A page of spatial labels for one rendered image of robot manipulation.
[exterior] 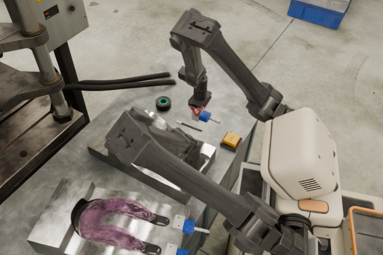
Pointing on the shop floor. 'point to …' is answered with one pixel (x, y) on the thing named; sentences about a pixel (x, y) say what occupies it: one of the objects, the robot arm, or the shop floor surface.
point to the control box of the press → (57, 19)
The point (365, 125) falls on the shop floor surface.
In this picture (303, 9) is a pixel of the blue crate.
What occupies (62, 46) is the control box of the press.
